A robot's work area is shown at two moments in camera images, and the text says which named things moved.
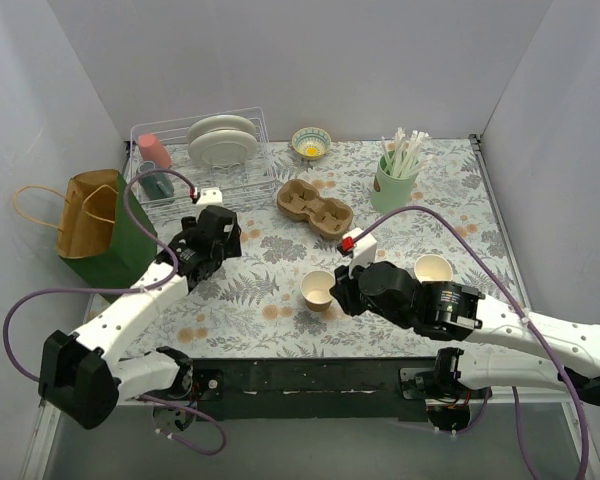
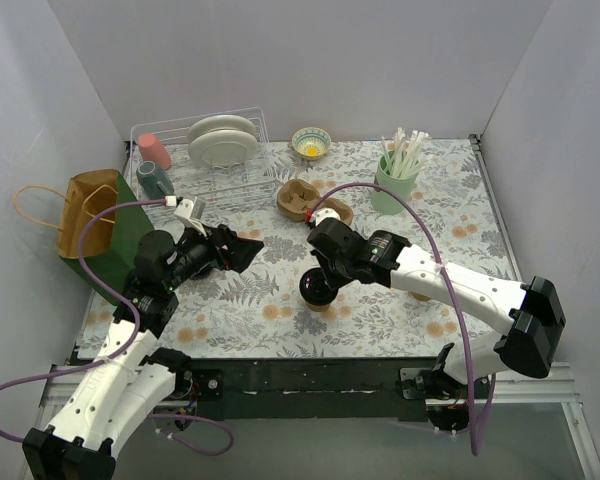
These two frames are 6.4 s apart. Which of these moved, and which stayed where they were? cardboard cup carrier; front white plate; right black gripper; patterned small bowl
Moved: right black gripper
Stayed: front white plate; cardboard cup carrier; patterned small bowl
